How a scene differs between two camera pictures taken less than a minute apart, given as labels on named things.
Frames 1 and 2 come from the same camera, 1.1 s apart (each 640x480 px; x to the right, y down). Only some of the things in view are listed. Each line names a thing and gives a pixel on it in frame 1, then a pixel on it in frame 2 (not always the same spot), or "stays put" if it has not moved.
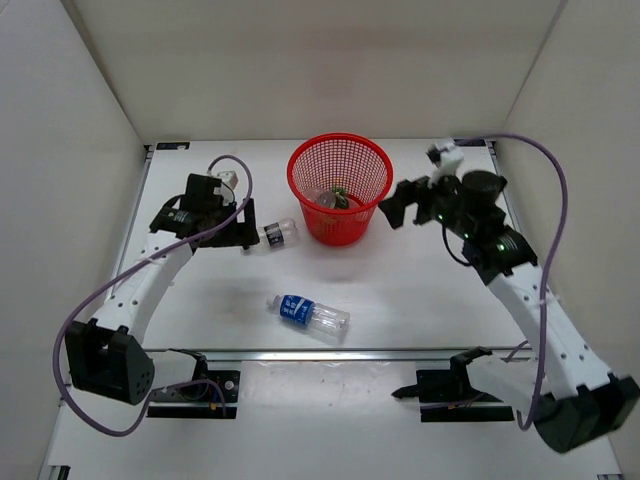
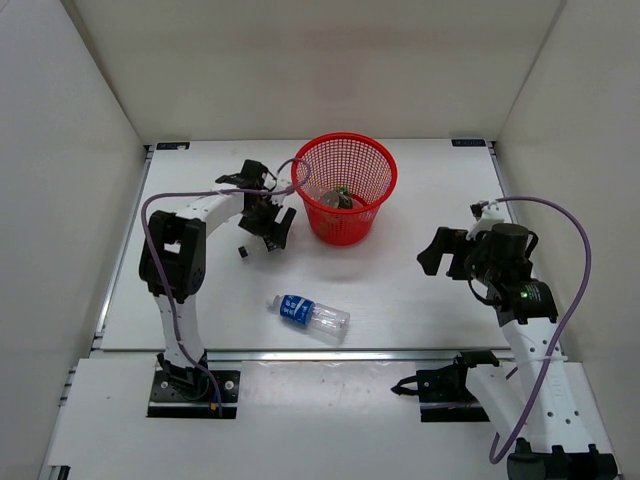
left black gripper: [240, 234] to [278, 234]
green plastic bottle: [341, 200] stays put
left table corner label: [172, 145] stays put
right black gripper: [395, 207] to [450, 241]
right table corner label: [470, 142] stays put
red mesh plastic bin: [339, 179] stays put
